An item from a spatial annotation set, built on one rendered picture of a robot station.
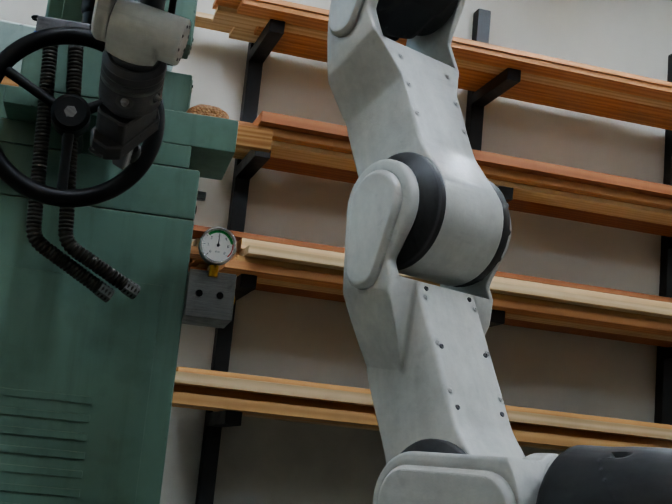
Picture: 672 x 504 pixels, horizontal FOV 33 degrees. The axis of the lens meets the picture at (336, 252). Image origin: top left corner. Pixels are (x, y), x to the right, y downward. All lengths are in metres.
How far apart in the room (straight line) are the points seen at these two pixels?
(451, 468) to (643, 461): 0.20
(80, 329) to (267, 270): 2.22
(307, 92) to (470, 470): 3.76
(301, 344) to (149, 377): 2.72
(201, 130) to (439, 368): 0.86
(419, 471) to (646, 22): 4.57
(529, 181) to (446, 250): 3.23
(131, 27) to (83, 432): 0.71
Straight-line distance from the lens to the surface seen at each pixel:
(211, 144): 1.99
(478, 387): 1.31
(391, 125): 1.41
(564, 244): 5.11
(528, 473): 1.15
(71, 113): 1.78
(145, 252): 1.94
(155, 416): 1.91
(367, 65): 1.45
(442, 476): 1.18
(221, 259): 1.88
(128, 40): 1.54
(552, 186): 4.60
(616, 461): 1.12
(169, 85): 2.35
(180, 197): 1.96
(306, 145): 4.29
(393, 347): 1.30
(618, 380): 5.16
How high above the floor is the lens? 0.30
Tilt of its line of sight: 11 degrees up
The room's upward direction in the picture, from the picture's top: 5 degrees clockwise
